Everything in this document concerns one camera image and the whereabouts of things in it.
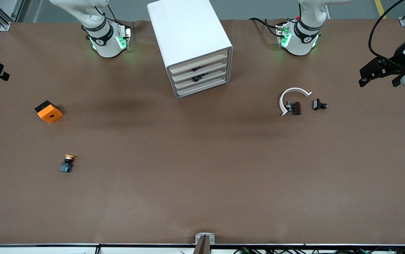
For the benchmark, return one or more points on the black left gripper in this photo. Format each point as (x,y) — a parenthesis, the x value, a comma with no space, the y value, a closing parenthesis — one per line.
(398,56)

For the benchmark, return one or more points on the dark brown switch component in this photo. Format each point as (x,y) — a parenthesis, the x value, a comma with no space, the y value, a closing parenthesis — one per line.
(296,108)

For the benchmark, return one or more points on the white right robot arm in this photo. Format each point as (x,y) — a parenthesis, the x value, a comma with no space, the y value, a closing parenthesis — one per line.
(107,46)

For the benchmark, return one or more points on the yellow mushroom push button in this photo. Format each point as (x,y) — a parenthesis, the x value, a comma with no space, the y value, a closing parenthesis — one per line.
(67,165)

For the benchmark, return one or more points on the white table edge rail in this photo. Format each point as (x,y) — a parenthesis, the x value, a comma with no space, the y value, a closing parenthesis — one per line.
(29,249)

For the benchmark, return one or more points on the grey metal mounting bracket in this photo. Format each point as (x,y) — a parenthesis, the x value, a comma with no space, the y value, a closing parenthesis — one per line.
(198,235)

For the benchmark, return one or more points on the dark push button switch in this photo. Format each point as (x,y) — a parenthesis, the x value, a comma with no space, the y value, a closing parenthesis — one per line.
(198,78)

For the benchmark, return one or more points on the brown paper table cover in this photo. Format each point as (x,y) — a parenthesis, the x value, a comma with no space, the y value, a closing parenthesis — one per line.
(202,158)

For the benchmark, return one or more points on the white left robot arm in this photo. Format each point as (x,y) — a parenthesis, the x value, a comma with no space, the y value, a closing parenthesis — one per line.
(299,46)

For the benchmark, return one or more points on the small black switch component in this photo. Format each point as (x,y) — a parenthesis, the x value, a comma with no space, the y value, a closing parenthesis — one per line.
(318,104)

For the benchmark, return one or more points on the orange and black button box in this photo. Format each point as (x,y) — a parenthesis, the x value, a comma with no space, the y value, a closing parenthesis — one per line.
(50,114)

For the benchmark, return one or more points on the brown camera post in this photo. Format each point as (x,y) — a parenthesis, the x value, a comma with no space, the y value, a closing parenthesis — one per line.
(202,247)

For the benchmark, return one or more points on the white curved plastic part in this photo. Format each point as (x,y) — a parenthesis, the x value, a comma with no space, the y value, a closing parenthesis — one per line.
(294,89)

